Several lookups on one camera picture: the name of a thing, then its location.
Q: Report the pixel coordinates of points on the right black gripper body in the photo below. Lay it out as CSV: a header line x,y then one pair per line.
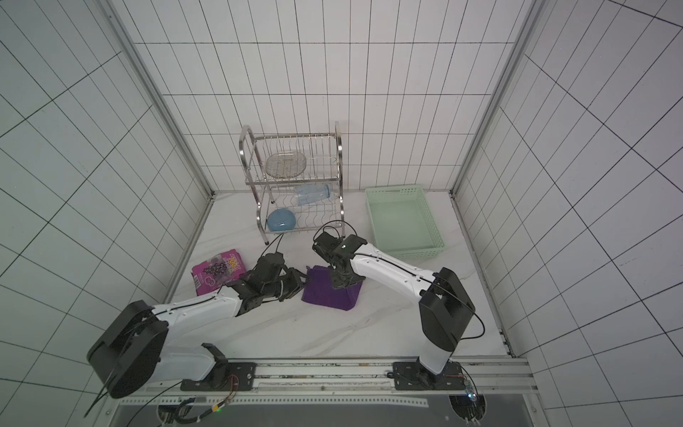
x,y
344,275

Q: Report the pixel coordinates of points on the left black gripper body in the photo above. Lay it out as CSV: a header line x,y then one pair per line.
x,y
285,286

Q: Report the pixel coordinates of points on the purple square dishcloth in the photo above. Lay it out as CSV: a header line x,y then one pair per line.
x,y
319,291

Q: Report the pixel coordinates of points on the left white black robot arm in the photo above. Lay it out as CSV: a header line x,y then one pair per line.
x,y
145,343

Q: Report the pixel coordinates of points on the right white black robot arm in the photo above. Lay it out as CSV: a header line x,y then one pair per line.
x,y
445,308

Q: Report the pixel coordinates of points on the blue bowl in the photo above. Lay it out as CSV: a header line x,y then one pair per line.
x,y
281,220

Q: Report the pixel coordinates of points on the pink snack bag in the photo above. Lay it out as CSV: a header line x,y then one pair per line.
x,y
219,270

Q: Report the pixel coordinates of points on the clear plastic bottle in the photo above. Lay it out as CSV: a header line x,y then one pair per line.
x,y
312,193

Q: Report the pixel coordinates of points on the green plastic basket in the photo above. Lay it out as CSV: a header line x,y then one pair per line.
x,y
402,223

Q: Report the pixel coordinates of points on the steel two-tier dish rack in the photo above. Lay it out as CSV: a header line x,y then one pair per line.
x,y
324,153

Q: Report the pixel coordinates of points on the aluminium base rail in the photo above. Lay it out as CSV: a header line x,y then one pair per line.
x,y
329,377

